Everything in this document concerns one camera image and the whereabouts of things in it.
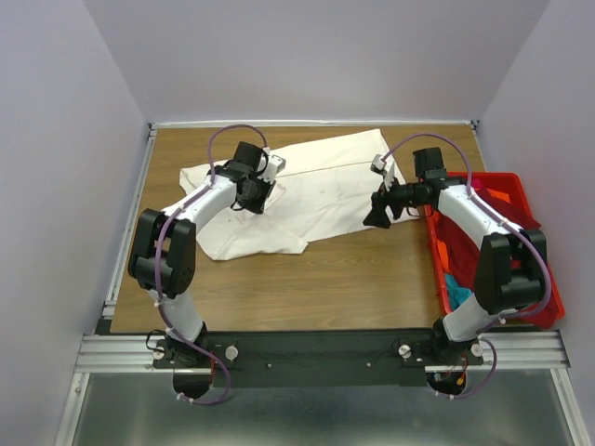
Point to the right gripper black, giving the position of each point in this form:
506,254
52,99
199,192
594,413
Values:
379,200

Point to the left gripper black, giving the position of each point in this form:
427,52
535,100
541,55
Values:
257,208

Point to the white t shirt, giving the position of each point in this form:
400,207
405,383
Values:
323,192

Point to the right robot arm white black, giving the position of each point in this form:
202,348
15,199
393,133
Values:
512,278

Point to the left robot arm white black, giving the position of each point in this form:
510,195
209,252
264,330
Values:
163,254

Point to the dark red t shirt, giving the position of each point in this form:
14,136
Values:
456,253

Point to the teal t shirt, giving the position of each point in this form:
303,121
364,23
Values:
457,295

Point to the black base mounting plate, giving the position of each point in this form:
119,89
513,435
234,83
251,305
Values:
227,361

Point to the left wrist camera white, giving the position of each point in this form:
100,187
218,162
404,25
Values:
274,166

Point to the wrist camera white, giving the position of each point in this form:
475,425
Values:
274,166
388,173

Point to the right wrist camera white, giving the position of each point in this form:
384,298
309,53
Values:
388,173

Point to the aluminium table frame rail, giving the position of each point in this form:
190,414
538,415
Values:
101,351

